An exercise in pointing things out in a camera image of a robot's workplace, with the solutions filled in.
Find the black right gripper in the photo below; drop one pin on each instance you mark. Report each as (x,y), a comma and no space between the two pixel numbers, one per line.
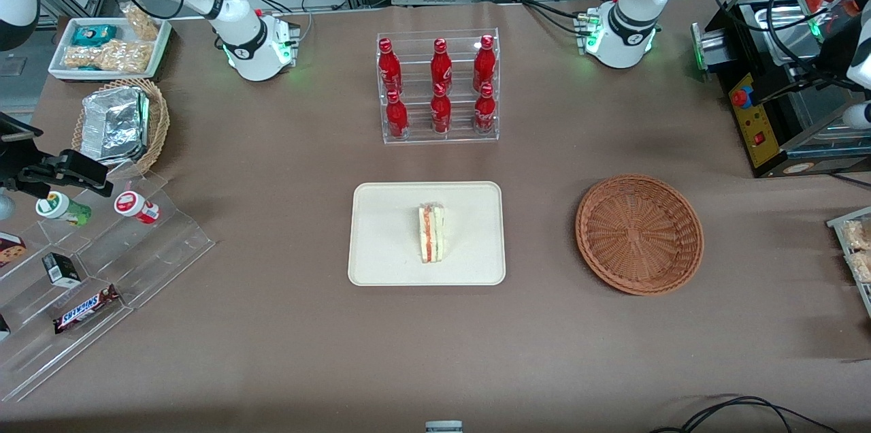
(12,169)

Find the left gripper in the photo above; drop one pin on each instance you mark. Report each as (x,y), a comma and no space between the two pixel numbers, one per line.
(835,45)

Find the triangle sandwich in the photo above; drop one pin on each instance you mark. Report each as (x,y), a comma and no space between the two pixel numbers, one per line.
(432,232)

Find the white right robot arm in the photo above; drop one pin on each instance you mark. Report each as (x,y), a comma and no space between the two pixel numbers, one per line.
(238,18)

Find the tan wicker basket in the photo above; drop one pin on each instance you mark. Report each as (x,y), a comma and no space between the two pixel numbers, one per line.
(160,126)

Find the round brown wicker basket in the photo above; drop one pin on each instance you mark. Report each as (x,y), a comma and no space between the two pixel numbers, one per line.
(639,235)

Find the cream plastic tray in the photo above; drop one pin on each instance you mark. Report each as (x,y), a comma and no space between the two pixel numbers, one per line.
(381,235)

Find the steel food pan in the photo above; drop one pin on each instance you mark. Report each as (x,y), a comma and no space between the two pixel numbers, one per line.
(810,113)
(782,45)

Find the green snack cup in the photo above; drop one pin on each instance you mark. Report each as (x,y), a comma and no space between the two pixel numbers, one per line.
(64,210)

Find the silver foil bag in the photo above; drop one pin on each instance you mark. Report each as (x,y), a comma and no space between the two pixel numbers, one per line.
(112,123)

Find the black food warmer cabinet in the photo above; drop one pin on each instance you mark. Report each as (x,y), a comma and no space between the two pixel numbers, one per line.
(755,120)

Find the red snack cup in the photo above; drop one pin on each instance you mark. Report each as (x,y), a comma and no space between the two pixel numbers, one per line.
(136,207)

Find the brown cookie box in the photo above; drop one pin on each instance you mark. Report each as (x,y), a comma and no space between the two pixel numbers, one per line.
(10,249)

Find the clear bag of nuts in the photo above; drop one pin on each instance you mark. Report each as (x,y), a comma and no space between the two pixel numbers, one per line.
(109,56)
(141,23)

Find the clear bag of snacks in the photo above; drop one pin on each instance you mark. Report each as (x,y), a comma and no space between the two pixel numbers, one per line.
(859,234)
(861,266)

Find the small black box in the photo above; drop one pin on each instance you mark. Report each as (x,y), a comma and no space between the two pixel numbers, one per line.
(62,271)

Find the teal snack packet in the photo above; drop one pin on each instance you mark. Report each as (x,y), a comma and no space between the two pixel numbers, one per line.
(94,35)

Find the clear acrylic stepped stand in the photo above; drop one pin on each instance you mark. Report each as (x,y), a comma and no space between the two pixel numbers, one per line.
(163,249)

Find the white rectangular snack bin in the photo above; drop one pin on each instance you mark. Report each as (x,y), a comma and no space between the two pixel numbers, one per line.
(160,45)

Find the silver metal cylinder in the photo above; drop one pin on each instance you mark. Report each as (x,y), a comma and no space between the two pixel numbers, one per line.
(713,48)

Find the Snickers chocolate bar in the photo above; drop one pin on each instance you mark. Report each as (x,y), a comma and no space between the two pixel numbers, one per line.
(85,310)

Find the small dark packet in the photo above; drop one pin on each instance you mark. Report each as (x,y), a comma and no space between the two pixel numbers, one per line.
(3,327)

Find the red cola bottle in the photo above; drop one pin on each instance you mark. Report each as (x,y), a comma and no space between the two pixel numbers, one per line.
(441,69)
(389,69)
(484,113)
(441,113)
(484,65)
(397,116)

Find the clear acrylic bottle rack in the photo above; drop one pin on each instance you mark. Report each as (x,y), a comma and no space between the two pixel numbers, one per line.
(463,137)

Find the grey metal mount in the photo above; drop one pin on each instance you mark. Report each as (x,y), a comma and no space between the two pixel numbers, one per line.
(444,427)

